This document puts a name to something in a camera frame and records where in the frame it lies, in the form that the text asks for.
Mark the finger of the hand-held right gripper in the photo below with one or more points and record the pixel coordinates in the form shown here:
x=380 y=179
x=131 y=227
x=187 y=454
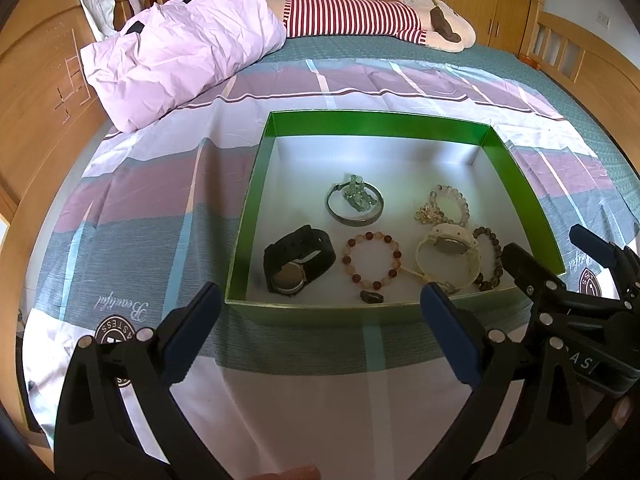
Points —
x=532 y=272
x=592 y=247

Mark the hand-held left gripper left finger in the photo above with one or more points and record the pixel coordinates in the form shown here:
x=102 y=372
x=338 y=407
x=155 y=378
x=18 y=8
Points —
x=192 y=330

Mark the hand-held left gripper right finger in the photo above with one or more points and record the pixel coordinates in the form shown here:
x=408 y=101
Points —
x=450 y=332

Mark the silver metal bangle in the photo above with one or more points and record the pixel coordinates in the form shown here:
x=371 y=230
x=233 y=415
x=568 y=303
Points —
x=350 y=221

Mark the green cardboard box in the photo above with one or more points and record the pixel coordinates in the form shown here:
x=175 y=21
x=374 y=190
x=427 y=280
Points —
x=380 y=125

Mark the person's left hand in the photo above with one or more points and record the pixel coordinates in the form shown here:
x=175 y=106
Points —
x=290 y=474

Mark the white wrist watch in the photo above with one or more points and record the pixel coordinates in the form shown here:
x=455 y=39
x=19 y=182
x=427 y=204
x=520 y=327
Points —
x=440 y=270

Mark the dark stone pendant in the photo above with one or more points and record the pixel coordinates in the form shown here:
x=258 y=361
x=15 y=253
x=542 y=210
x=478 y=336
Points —
x=372 y=296

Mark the black wrist watch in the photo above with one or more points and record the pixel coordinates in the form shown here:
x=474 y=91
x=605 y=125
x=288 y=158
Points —
x=305 y=245

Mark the printed bed sheet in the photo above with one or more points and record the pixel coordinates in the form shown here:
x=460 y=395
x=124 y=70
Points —
x=150 y=185

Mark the wooden footboard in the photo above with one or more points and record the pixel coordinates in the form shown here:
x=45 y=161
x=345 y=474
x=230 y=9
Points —
x=600 y=70

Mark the pink pillow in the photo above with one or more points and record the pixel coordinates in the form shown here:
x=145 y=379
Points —
x=190 y=45

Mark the wooden headboard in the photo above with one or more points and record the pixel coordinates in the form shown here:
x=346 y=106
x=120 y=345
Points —
x=35 y=85

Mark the striped plush toy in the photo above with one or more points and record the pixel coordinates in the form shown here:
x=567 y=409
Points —
x=350 y=15

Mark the white cloth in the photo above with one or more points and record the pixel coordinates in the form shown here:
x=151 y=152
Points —
x=97 y=0

